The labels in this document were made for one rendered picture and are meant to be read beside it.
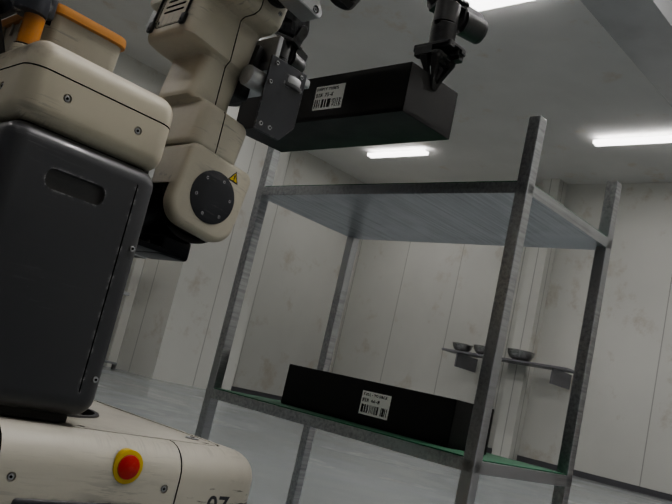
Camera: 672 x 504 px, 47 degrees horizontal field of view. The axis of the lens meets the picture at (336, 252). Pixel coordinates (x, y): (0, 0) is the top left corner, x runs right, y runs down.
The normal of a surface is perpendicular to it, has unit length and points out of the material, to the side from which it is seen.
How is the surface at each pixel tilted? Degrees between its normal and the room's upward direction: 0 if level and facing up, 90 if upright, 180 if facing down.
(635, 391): 90
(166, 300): 90
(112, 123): 90
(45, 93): 90
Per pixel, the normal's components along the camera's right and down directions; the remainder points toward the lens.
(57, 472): 0.71, 0.04
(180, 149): -0.63, -0.41
